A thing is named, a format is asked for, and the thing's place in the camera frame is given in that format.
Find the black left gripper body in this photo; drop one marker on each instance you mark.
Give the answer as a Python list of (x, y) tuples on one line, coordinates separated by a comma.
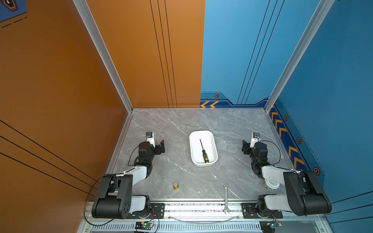
[(155, 151)]

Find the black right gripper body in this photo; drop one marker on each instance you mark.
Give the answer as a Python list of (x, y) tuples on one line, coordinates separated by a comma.
[(249, 151)]

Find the black yellow handled screwdriver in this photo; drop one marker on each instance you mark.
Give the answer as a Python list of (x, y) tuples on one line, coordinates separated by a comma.
[(205, 156)]

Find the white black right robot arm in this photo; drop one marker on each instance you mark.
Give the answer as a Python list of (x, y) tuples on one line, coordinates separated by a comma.
[(304, 192)]

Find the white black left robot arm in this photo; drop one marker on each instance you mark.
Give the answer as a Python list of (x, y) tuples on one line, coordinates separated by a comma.
[(115, 198)]

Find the white plastic bin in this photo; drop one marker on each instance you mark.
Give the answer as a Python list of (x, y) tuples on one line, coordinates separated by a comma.
[(209, 145)]

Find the white tape roll right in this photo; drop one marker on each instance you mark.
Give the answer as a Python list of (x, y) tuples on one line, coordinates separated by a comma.
[(272, 184)]

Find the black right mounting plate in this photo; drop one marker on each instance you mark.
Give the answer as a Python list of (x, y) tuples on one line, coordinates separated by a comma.
[(251, 211)]

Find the black mounting plate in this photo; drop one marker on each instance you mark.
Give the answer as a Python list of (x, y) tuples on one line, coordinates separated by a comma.
[(154, 208), (251, 211)]

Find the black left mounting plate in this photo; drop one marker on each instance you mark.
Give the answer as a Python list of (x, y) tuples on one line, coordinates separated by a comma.
[(154, 208)]

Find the silver open-end wrench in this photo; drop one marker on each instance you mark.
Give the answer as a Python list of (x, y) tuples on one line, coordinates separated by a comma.
[(226, 209)]

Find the right circuit board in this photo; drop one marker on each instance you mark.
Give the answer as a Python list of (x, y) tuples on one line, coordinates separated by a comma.
[(269, 226)]

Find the left green circuit board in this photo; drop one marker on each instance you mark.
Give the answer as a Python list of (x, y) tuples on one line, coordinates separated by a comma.
[(143, 227)]

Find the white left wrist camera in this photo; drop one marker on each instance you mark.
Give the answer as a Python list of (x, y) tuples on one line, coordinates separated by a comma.
[(150, 138)]

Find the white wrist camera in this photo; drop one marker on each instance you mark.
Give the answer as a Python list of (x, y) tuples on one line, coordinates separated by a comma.
[(150, 138), (255, 138)]

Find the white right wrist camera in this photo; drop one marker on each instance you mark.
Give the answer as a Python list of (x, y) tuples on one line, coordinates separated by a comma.
[(255, 138)]

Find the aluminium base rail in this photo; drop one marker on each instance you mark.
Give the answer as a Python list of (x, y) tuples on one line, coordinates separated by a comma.
[(205, 216)]

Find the aluminium corner post left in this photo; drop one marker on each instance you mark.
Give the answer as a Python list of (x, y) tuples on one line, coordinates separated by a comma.
[(94, 32)]

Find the aluminium corner post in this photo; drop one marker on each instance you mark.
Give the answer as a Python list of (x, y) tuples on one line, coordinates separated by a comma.
[(94, 32), (310, 31)]

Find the aluminium corner post right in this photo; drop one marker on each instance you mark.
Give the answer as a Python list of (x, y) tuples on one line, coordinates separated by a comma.
[(310, 31)]

